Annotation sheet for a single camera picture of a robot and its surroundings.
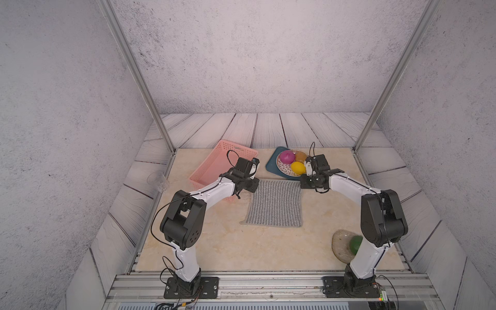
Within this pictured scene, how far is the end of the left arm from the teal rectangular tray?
9.9 inches

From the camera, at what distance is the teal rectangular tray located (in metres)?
1.09

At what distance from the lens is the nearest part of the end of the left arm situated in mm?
706
